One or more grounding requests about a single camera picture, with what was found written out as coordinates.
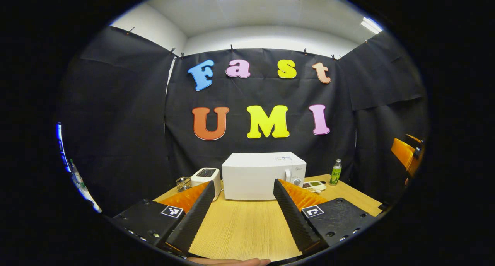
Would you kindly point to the white divided condiment dish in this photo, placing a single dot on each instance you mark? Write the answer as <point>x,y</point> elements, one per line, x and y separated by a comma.
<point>315,186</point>

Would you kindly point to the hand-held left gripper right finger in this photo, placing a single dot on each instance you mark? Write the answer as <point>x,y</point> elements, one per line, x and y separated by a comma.
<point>296,219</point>

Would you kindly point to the black backdrop cloth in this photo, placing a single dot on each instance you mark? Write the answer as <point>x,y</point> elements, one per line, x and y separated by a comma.
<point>116,123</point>

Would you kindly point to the green drink bottle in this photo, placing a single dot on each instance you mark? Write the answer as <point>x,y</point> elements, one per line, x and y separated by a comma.
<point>335,175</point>

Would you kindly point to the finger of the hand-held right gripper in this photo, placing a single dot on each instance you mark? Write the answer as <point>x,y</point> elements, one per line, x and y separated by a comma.
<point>403,154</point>
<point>413,137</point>

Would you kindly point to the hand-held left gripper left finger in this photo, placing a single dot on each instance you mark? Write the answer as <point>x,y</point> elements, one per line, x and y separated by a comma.
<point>195,215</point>

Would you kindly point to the white microwave oven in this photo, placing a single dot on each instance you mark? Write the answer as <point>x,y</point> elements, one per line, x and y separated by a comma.
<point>251,177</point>

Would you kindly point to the small ceiling light panel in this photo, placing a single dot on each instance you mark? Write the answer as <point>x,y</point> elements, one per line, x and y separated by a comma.
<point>371,25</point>

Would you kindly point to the white toaster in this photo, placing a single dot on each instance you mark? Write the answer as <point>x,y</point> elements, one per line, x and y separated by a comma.
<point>205,177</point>

